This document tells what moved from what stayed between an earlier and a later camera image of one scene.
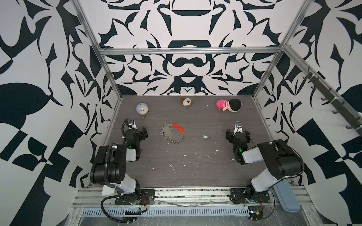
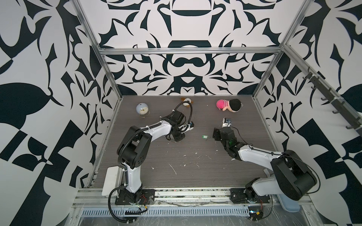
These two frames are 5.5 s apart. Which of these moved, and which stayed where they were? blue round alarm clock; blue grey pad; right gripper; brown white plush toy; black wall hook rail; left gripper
Moved: right gripper; left gripper
Stayed: brown white plush toy; blue grey pad; black wall hook rail; blue round alarm clock
